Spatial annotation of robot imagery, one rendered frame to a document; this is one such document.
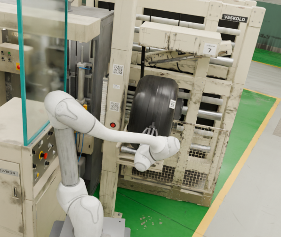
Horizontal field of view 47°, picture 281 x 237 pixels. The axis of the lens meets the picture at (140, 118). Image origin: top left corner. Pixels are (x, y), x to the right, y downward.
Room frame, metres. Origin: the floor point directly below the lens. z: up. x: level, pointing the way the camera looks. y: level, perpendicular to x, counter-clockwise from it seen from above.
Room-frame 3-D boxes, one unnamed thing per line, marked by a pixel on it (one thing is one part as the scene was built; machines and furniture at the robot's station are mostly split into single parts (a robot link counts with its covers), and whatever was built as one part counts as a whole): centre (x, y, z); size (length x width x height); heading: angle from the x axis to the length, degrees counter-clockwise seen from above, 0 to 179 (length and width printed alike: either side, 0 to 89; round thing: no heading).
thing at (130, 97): (2.66, 0.11, 1.05); 0.20 x 0.15 x 0.30; 83
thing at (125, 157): (2.11, -0.04, 0.84); 0.36 x 0.09 x 0.06; 83
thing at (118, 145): (2.27, 0.12, 0.90); 0.40 x 0.03 x 0.10; 173
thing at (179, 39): (2.53, -0.22, 1.71); 0.61 x 0.25 x 0.15; 83
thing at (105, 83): (2.24, 0.28, 1.19); 0.05 x 0.04 x 0.48; 173
